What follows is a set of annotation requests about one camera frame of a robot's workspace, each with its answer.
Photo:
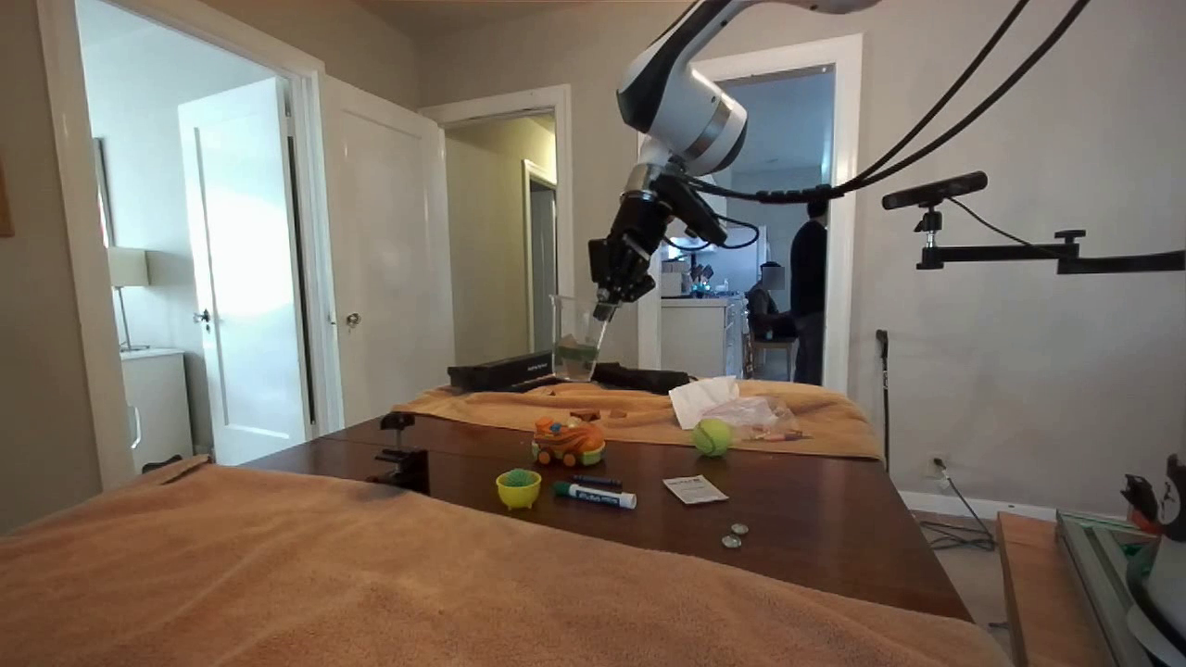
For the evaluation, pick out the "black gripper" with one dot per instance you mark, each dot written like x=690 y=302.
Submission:
x=624 y=254

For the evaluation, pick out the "clear plastic cup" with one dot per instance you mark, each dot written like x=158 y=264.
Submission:
x=577 y=338

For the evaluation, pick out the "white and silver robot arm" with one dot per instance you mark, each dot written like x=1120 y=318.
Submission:
x=686 y=130

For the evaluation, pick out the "small yellow-green cup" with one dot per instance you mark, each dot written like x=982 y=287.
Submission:
x=521 y=487

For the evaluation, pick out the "black long case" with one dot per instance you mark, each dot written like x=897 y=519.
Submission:
x=526 y=372

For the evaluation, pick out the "white tissue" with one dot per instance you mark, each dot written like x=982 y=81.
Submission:
x=695 y=400

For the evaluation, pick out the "orange toy truck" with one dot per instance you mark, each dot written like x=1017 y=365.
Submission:
x=568 y=444

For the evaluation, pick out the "black pen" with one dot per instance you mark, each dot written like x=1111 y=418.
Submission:
x=594 y=480

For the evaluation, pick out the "yellow tennis ball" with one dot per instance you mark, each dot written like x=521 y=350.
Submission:
x=711 y=439

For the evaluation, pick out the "green and white marker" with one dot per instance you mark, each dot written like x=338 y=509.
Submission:
x=589 y=495

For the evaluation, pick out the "person in dark clothes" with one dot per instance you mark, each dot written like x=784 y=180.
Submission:
x=809 y=290

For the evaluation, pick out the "orange towel near door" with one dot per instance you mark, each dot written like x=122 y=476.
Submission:
x=805 y=419

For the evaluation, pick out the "white door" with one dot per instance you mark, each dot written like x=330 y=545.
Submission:
x=389 y=250

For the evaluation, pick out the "white cabinet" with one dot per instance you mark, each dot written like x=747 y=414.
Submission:
x=158 y=406

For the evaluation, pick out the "white table lamp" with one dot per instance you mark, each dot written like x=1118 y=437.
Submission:
x=126 y=272

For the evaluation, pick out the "orange towel near window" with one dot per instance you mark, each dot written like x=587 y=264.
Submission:
x=246 y=569

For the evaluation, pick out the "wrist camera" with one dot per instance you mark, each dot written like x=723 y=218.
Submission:
x=682 y=202

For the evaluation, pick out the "black camera on mount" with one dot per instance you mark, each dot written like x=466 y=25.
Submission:
x=1014 y=250

